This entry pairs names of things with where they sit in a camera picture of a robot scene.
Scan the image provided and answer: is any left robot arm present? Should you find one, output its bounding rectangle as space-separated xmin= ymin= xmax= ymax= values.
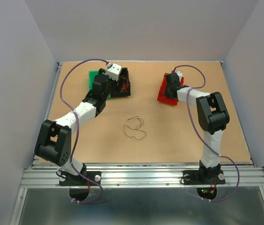
xmin=34 ymin=71 xmax=123 ymax=186

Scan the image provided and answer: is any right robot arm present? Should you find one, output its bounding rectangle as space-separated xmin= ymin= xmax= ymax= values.
xmin=164 ymin=72 xmax=230 ymax=185

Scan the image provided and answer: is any black plastic bin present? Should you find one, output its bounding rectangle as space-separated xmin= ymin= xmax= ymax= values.
xmin=110 ymin=67 xmax=131 ymax=98

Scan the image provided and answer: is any red plastic bin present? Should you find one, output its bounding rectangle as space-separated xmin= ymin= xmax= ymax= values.
xmin=157 ymin=70 xmax=184 ymax=106

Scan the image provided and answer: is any green plastic bin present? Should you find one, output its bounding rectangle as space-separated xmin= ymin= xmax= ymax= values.
xmin=88 ymin=68 xmax=110 ymax=99

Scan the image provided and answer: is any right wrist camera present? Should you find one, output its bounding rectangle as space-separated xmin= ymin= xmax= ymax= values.
xmin=172 ymin=70 xmax=183 ymax=82

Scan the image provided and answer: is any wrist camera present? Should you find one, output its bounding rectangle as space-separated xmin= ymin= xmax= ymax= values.
xmin=105 ymin=62 xmax=122 ymax=81
xmin=172 ymin=70 xmax=183 ymax=82

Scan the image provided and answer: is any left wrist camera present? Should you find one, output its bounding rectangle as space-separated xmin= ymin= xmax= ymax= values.
xmin=105 ymin=62 xmax=122 ymax=81

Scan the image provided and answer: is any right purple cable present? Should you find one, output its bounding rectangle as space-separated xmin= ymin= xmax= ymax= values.
xmin=173 ymin=65 xmax=241 ymax=203

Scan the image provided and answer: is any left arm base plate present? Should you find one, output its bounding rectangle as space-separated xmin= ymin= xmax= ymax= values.
xmin=56 ymin=170 xmax=102 ymax=187

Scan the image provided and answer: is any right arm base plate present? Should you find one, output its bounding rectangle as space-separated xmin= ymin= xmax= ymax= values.
xmin=180 ymin=170 xmax=226 ymax=185

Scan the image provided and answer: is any aluminium rail frame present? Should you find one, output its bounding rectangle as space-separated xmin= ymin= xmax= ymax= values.
xmin=11 ymin=61 xmax=264 ymax=225

